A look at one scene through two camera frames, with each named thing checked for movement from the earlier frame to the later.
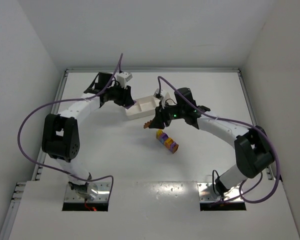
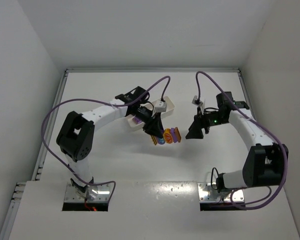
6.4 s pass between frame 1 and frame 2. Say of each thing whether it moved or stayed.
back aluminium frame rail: stayed
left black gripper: moved
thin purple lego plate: moved
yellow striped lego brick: moved
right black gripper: moved
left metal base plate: stayed
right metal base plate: stayed
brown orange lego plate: moved
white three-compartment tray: moved
